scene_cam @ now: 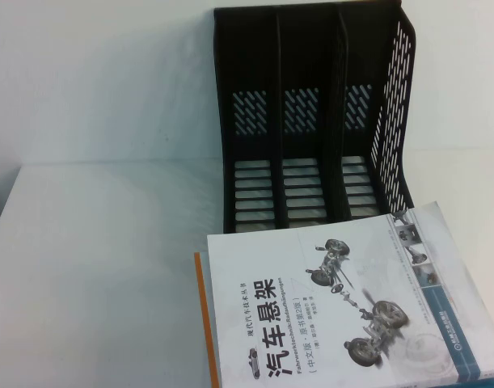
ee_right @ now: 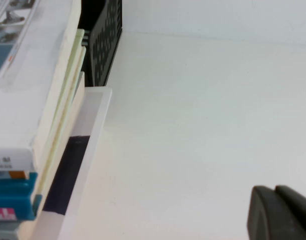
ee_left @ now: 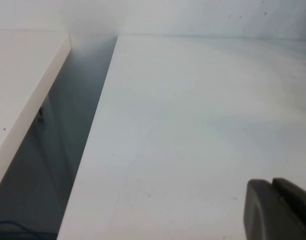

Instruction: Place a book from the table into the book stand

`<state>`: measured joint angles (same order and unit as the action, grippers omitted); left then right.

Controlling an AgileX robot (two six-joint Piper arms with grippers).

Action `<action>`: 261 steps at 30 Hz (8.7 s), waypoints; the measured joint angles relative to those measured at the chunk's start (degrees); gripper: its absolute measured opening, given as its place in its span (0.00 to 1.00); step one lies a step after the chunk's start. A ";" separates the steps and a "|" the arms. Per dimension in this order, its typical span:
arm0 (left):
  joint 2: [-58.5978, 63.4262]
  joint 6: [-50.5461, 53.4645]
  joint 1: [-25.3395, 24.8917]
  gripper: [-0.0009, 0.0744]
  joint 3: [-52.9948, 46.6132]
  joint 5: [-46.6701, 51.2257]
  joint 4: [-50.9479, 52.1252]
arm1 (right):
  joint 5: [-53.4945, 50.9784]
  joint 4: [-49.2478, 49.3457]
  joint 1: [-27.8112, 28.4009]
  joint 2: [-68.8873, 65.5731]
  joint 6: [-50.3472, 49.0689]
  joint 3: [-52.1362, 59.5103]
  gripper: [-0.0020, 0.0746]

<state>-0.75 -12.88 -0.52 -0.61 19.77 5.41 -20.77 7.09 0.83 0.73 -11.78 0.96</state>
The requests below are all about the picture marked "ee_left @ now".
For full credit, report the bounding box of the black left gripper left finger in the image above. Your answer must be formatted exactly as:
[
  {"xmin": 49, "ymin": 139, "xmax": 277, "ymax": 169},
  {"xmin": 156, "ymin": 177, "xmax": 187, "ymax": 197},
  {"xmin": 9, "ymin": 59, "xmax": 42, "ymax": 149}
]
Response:
[{"xmin": 243, "ymin": 178, "xmax": 306, "ymax": 240}]

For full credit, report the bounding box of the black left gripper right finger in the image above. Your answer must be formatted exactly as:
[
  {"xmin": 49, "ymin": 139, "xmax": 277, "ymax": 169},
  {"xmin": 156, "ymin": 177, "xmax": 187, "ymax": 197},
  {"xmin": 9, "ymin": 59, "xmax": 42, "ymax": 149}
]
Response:
[{"xmin": 272, "ymin": 177, "xmax": 306, "ymax": 225}]

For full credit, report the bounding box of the blue cable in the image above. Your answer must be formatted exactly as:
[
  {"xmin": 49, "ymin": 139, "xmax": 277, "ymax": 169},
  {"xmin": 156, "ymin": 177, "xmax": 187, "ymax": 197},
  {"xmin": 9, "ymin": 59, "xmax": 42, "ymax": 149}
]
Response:
[{"xmin": 0, "ymin": 219, "xmax": 59, "ymax": 240}]

